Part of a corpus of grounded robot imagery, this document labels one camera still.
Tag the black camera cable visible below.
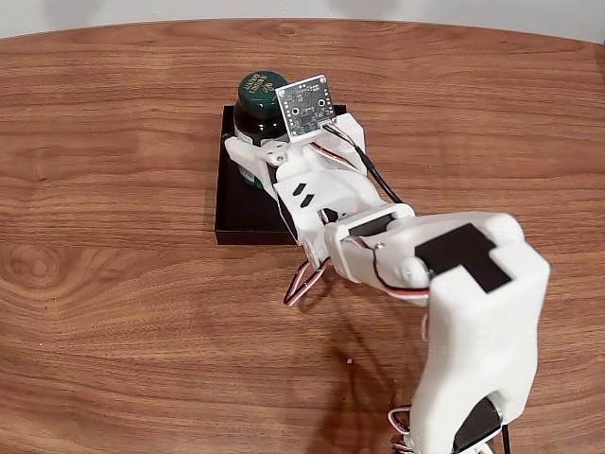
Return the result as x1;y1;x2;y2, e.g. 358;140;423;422
324;123;405;205

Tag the red white black servo wire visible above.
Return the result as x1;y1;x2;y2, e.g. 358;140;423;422
388;405;414;454
282;235;432;308

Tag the camera circuit board white mount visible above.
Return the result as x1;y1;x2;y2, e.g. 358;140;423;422
274;75;366;158

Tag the green-capped dark pill bottle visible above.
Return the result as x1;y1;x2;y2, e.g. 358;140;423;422
233;70;292;191

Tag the shallow black cardboard box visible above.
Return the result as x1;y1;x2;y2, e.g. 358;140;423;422
214;101;356;247

